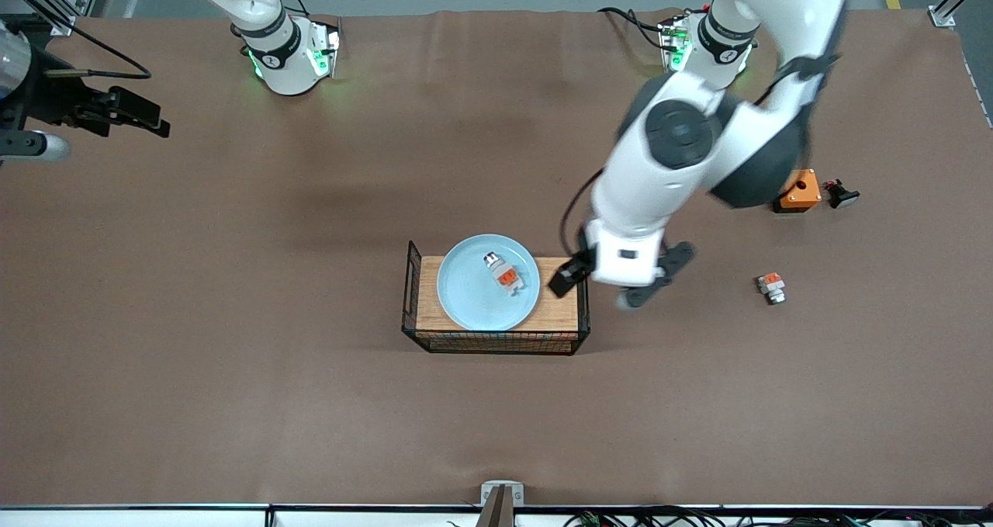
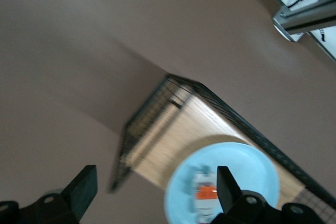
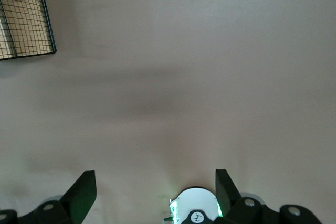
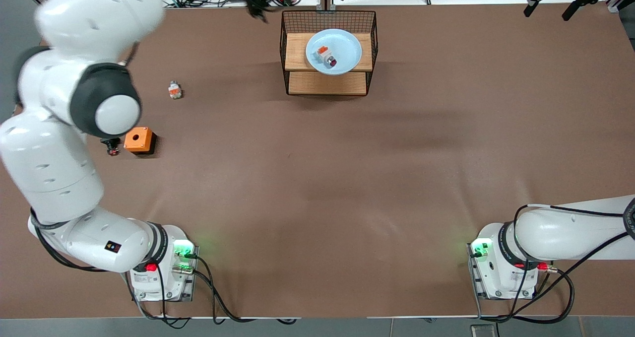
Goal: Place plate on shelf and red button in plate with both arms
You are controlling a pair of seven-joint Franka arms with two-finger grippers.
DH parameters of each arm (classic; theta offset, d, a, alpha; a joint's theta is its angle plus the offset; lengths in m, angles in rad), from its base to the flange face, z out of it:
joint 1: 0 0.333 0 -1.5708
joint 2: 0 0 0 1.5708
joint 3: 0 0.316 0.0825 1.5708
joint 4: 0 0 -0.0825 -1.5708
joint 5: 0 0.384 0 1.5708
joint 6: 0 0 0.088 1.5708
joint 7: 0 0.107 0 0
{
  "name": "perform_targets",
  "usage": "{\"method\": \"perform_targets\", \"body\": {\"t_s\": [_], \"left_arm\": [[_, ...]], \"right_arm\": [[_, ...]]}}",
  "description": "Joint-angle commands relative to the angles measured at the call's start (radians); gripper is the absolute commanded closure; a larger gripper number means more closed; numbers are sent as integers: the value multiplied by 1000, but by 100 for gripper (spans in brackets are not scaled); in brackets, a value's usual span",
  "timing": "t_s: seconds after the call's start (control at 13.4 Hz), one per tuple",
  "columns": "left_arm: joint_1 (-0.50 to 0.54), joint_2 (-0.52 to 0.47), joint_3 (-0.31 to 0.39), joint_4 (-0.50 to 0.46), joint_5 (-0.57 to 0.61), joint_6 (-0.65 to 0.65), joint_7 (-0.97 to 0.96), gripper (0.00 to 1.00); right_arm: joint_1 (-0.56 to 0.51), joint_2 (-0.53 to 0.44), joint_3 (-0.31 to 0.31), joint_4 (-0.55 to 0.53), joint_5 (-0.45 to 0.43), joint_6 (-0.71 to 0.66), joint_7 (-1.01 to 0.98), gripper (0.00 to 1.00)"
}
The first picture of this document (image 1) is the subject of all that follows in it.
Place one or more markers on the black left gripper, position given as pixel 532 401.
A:
pixel 572 272

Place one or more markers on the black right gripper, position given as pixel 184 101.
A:
pixel 56 97

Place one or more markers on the white orange contact block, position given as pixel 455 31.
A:
pixel 504 275
pixel 771 287

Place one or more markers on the light blue round plate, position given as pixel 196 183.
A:
pixel 473 286

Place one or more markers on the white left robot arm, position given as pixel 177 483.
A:
pixel 683 147

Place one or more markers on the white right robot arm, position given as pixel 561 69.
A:
pixel 283 50

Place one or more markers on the black push button head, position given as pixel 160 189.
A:
pixel 842 195

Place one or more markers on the wooden board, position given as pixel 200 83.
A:
pixel 558 313

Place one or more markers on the brown table cover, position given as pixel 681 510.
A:
pixel 496 418

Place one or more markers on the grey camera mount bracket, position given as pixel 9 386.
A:
pixel 502 496

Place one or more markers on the orange button enclosure box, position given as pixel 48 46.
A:
pixel 800 193

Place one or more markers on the white table edge rail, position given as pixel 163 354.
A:
pixel 155 516

